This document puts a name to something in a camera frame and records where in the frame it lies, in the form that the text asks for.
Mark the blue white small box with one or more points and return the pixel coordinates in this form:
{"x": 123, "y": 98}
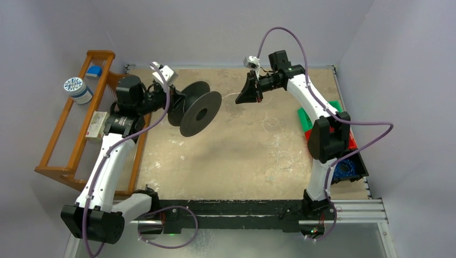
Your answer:
{"x": 94, "y": 72}

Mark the green plastic bin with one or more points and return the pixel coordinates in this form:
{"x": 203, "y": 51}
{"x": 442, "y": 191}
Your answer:
{"x": 305, "y": 120}

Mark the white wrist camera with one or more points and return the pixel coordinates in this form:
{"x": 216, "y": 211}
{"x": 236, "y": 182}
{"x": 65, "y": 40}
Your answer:
{"x": 251, "y": 62}
{"x": 163, "y": 73}

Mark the red plastic bin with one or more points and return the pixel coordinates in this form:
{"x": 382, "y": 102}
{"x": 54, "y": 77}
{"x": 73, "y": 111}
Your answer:
{"x": 352, "y": 143}

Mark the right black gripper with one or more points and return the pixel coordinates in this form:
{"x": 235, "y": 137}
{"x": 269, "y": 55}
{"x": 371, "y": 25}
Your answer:
{"x": 256, "y": 85}

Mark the aluminium frame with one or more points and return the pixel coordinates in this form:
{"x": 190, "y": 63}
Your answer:
{"x": 356, "y": 211}

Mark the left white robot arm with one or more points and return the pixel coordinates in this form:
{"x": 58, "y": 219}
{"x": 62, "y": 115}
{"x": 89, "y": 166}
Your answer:
{"x": 107, "y": 160}

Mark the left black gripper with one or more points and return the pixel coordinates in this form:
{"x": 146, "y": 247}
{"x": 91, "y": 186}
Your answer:
{"x": 176, "y": 98}

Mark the wooden rack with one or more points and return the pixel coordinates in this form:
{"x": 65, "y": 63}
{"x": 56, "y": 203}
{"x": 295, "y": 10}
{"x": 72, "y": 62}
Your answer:
{"x": 69, "y": 156}

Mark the black plastic bin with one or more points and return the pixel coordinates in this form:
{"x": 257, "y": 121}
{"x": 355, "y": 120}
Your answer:
{"x": 350, "y": 169}

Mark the black cable spool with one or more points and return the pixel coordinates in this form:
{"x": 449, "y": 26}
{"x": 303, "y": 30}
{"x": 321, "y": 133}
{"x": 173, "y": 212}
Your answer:
{"x": 201, "y": 107}

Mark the blue white round tin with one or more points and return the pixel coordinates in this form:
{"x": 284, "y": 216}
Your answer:
{"x": 78, "y": 90}

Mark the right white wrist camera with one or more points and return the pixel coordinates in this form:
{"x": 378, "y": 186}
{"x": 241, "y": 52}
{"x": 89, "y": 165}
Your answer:
{"x": 251, "y": 62}

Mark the white red carton box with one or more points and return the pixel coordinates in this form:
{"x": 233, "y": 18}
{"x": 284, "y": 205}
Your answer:
{"x": 96, "y": 126}

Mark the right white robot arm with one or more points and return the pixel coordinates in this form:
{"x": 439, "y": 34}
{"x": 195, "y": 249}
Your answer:
{"x": 329, "y": 138}

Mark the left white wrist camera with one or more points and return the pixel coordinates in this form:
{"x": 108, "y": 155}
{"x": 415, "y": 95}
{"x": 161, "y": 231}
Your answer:
{"x": 163, "y": 73}

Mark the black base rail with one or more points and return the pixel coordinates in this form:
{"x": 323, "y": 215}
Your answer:
{"x": 289, "y": 216}

